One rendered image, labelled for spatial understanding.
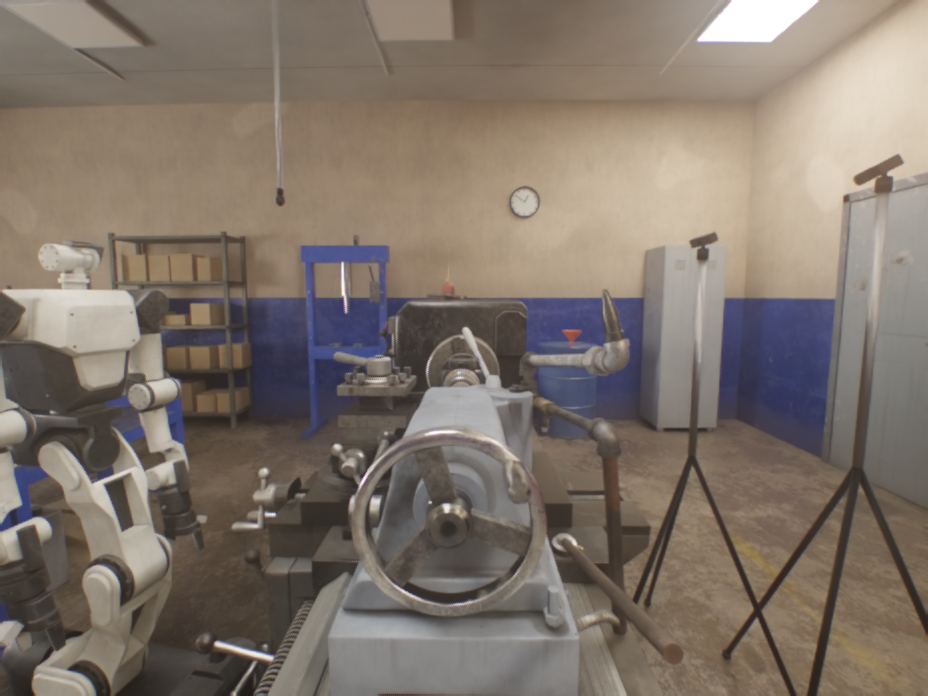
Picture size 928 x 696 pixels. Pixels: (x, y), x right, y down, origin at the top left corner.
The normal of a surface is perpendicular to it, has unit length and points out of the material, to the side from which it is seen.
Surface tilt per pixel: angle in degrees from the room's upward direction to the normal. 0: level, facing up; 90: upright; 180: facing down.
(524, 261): 90
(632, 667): 0
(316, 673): 45
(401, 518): 90
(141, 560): 66
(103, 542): 90
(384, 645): 90
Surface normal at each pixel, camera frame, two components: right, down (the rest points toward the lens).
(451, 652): -0.01, 0.11
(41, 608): 0.96, -0.18
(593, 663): 0.00, -0.99
